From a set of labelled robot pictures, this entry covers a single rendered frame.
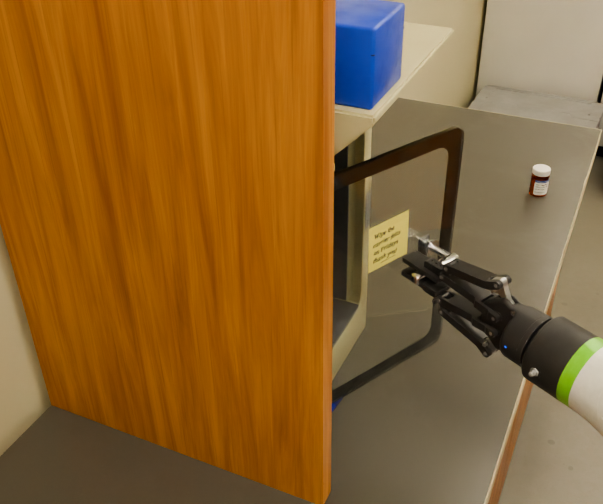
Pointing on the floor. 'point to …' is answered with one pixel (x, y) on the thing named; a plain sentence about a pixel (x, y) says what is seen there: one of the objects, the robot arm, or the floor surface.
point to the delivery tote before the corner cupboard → (539, 106)
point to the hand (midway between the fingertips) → (425, 272)
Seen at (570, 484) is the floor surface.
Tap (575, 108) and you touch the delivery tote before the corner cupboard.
